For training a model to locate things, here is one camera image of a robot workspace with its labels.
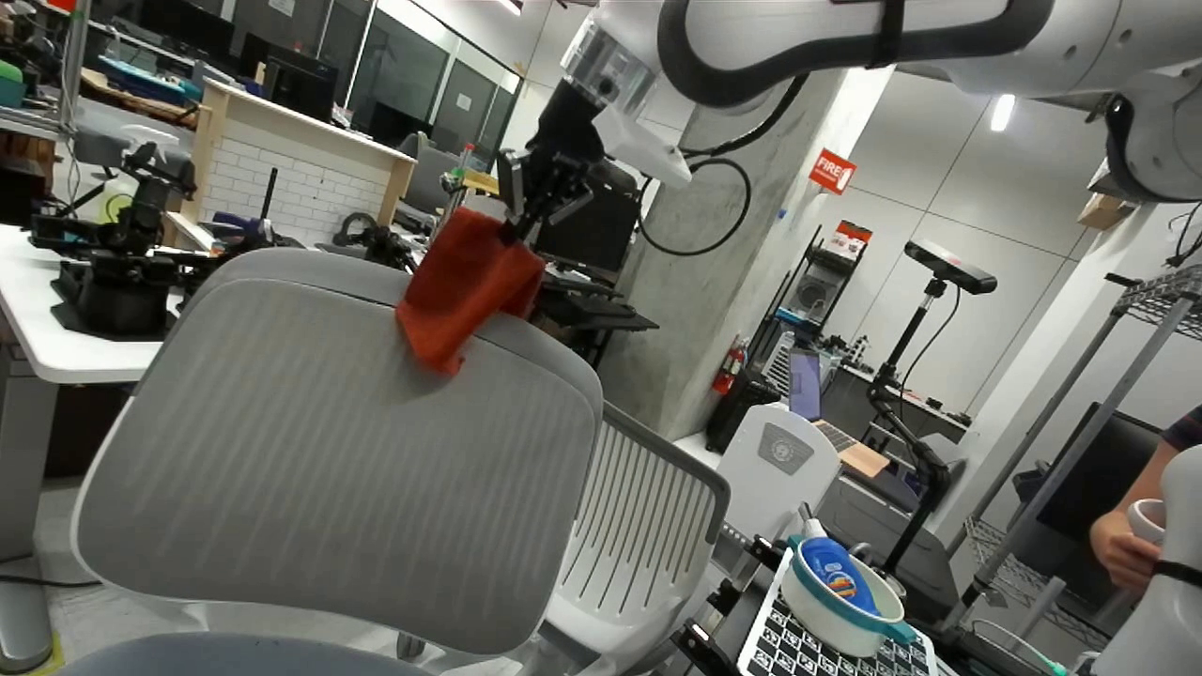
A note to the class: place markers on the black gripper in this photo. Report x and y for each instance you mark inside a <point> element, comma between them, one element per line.
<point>570,145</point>

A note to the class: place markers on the orange terry towel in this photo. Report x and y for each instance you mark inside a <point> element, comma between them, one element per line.
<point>464,295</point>

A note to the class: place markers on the dark sleeved forearm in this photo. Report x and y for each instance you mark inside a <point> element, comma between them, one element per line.
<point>1190,434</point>

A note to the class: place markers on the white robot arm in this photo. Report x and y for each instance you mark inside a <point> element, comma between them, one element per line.
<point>876,41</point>

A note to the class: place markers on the grey ribbed office chair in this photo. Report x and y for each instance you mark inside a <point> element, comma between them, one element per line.
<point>340,463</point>

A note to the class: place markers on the grey chair slotted white shell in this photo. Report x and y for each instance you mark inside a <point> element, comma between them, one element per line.
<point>640,528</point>

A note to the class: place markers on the bystander hand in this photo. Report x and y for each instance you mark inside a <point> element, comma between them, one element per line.
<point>1118,550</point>

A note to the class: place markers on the white brick pattern box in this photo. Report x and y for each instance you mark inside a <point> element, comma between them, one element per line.
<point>302,163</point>

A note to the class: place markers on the red fire extinguisher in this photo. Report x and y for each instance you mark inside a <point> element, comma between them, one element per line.
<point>729,369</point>

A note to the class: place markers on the white plastic jug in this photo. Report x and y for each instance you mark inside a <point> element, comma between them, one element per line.
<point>775,470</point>

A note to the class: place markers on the blue bottle white cap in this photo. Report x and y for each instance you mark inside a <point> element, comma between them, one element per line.
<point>827,567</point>

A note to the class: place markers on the ceiling tube light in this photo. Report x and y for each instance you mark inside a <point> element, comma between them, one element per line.
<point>1000,115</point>

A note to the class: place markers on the white work table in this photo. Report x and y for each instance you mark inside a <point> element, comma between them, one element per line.
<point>49,326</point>

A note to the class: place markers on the white bowl teal rim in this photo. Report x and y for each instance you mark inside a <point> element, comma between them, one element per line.
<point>830,623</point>

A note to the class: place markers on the checkered marker board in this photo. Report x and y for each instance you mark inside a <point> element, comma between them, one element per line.
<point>800,643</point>

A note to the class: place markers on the white cup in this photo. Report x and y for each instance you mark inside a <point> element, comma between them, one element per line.
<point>1149,520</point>

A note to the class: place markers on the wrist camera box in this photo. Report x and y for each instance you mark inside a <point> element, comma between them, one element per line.
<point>604,63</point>

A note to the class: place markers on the red wall sign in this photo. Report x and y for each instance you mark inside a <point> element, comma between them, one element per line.
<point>830,171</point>

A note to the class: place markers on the black camera rig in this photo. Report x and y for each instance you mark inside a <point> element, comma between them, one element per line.
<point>116,287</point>

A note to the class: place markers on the black camera on stand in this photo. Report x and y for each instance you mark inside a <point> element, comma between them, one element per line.
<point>953,267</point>

